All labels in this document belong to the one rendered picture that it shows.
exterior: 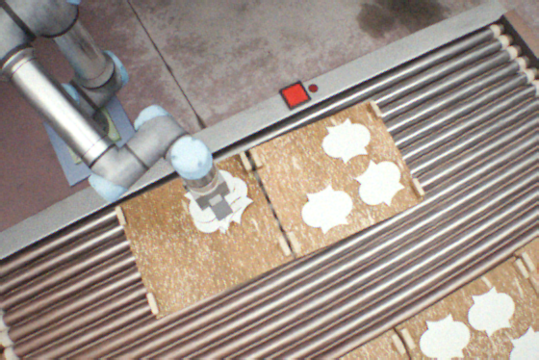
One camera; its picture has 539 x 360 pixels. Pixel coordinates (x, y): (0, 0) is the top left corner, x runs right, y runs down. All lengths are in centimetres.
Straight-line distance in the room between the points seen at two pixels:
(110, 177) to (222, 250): 46
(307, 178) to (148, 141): 55
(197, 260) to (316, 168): 43
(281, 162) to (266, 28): 149
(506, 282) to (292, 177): 69
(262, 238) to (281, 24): 169
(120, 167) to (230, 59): 175
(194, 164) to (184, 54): 184
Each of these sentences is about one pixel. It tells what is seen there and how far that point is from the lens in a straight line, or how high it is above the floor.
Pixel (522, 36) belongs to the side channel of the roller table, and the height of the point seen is 95.
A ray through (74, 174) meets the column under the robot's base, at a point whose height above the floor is 87.
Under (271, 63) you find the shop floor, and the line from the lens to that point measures 259.
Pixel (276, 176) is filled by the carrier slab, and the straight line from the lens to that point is 132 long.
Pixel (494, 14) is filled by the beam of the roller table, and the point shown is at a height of 91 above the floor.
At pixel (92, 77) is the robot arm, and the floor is 115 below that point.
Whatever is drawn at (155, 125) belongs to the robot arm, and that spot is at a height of 136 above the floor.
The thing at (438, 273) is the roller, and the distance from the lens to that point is 135.
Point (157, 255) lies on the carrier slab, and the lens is 132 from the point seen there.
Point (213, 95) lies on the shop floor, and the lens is 251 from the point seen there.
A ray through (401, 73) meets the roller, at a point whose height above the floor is 92.
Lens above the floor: 219
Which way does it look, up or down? 72 degrees down
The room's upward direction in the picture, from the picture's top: 5 degrees counter-clockwise
